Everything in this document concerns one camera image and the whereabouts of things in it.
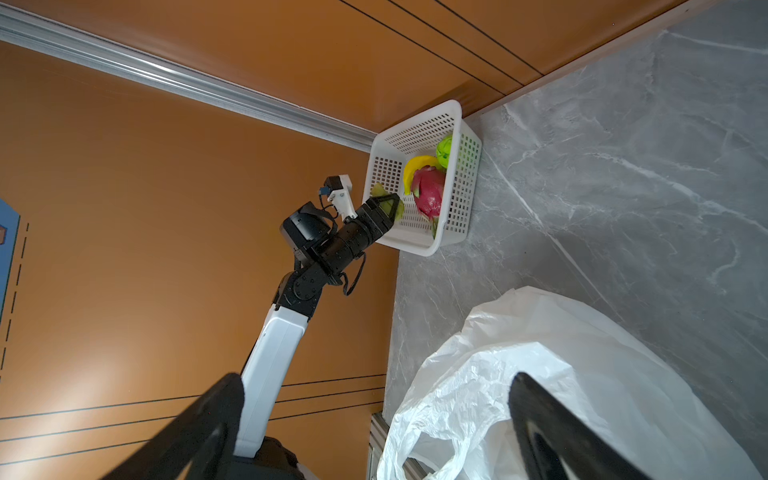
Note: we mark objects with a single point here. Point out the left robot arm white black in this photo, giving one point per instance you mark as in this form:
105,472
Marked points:
322,251

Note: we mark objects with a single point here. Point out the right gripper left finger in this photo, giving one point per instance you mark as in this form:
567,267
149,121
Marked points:
198,444

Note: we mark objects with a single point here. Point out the yellow-green fruit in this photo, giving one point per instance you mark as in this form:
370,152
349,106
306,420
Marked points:
390,203

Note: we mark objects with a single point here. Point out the white plastic bag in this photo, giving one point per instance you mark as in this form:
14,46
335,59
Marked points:
455,417

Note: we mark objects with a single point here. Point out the white plastic basket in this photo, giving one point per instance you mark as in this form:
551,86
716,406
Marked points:
419,136

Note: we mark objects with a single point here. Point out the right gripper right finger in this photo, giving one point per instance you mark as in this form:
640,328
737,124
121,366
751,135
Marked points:
554,443

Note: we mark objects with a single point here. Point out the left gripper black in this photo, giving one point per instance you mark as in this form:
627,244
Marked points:
374,219

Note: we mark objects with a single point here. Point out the green apple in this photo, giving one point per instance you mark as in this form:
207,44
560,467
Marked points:
443,152

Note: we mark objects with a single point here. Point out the red dragon fruit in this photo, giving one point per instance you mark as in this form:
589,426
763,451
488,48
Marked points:
427,191

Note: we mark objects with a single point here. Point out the yellow banana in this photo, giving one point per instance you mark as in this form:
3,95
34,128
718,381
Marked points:
415,164

